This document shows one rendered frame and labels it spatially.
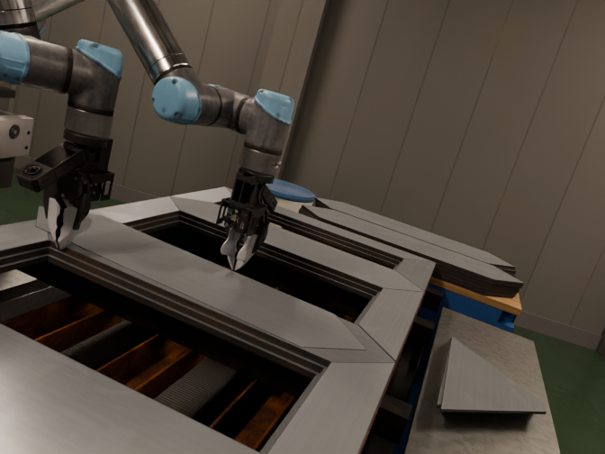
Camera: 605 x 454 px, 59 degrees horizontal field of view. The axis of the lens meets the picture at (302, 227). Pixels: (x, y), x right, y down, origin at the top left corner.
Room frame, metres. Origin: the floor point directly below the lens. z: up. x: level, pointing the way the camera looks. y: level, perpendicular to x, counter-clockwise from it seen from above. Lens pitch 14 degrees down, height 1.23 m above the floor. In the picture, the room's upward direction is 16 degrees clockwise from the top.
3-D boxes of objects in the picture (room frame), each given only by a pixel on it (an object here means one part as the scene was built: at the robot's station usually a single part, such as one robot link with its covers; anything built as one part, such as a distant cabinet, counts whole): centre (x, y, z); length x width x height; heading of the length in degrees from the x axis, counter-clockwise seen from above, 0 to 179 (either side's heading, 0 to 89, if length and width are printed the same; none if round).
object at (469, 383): (1.01, -0.46, 0.77); 0.45 x 0.20 x 0.04; 164
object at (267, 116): (1.03, 0.12, 1.16); 0.09 x 0.08 x 0.11; 68
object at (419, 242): (1.84, -0.37, 0.82); 0.80 x 0.40 x 0.06; 74
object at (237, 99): (1.05, 0.22, 1.15); 0.11 x 0.11 x 0.08; 68
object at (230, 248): (1.03, 0.13, 0.89); 0.06 x 0.03 x 0.09; 164
